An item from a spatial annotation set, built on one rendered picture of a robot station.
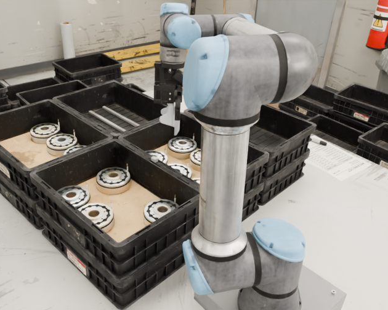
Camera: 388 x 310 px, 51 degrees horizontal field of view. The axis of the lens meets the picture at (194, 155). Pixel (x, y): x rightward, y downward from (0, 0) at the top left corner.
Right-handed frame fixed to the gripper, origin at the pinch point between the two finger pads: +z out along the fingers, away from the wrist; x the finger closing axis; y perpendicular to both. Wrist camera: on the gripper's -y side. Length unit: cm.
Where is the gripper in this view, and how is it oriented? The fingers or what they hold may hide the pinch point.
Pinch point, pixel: (177, 128)
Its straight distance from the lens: 122.4
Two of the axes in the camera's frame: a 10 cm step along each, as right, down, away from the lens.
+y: -10.0, -0.4, -0.4
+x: 0.2, 4.2, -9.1
